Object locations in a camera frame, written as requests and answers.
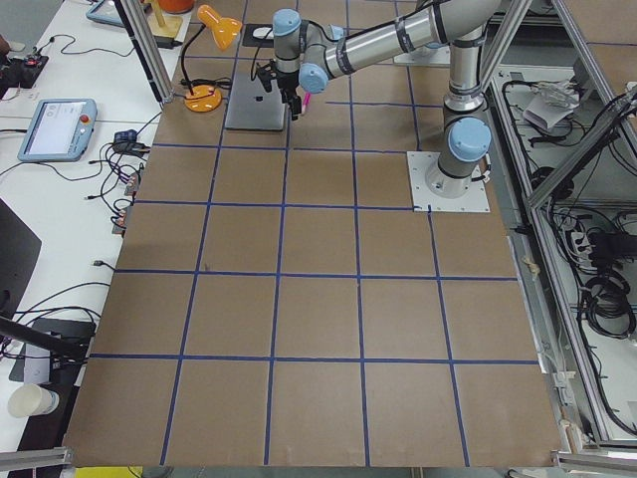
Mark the black mousepad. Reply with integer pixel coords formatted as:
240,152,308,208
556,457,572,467
241,24,299,52

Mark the wooden stand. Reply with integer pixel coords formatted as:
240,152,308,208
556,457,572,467
148,0,183,39

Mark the black power adapter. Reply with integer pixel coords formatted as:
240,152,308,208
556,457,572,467
153,35,183,50

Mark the blue teach pendant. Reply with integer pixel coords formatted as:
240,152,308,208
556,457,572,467
86,0,123,28
17,99,98,163

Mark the white computer mouse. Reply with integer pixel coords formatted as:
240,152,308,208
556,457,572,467
252,27,274,40

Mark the pink marker pen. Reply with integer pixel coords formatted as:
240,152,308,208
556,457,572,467
302,93,312,114

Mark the orange desk lamp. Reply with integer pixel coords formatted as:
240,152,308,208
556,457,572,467
179,4,243,113

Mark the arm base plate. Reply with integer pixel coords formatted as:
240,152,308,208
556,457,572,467
393,45,450,68
406,151,491,213

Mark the black lamp power cable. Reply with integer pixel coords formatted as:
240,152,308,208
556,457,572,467
178,77,235,106

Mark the aluminium frame post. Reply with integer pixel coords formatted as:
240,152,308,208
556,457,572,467
114,0,174,105

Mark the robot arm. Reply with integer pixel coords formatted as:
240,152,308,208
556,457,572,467
254,1,498,199

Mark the silver laptop notebook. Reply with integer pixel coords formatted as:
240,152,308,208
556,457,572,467
224,73,286,132

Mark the orange cylindrical container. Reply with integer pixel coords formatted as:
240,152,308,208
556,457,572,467
158,0,195,15

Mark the white paper cup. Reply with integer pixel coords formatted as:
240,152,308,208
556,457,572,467
7,383,60,418

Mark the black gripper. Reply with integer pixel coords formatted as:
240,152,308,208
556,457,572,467
277,72,303,120

